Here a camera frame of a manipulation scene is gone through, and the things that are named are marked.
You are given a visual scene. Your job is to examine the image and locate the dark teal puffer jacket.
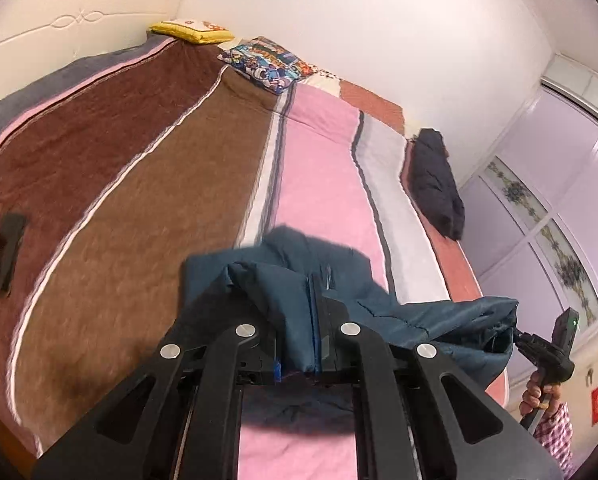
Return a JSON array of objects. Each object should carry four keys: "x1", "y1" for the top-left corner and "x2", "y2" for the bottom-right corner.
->
[{"x1": 181, "y1": 224, "x2": 521, "y2": 434}]

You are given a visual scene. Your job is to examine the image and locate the black folded jacket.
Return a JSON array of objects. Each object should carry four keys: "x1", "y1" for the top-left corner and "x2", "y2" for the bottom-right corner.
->
[{"x1": 410, "y1": 128, "x2": 465, "y2": 240}]

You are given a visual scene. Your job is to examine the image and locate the red paper notice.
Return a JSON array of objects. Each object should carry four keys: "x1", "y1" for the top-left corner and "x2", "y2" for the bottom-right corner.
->
[{"x1": 591, "y1": 387, "x2": 598, "y2": 426}]

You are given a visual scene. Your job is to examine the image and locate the person right hand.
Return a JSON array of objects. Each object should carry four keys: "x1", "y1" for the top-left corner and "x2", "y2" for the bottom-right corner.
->
[{"x1": 519, "y1": 370, "x2": 562, "y2": 419}]

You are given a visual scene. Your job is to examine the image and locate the colourful cartoon pillow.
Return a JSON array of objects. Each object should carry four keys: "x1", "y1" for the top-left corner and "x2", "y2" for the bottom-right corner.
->
[{"x1": 218, "y1": 36, "x2": 315, "y2": 96}]

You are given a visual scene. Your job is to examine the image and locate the black smartphone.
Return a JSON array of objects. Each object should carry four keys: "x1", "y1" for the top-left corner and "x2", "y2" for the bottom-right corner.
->
[{"x1": 0, "y1": 212, "x2": 27, "y2": 296}]

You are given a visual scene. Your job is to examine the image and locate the yellow pillow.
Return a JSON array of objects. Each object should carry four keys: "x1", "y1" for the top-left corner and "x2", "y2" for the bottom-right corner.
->
[{"x1": 148, "y1": 18, "x2": 235, "y2": 44}]

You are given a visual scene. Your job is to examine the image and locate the striped fleece bed blanket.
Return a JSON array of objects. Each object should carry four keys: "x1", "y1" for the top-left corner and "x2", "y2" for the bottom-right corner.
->
[{"x1": 0, "y1": 36, "x2": 481, "y2": 471}]

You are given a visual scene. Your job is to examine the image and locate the lilac wardrobe door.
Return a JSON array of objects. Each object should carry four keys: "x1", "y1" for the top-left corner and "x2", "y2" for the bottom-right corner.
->
[{"x1": 460, "y1": 55, "x2": 598, "y2": 372}]

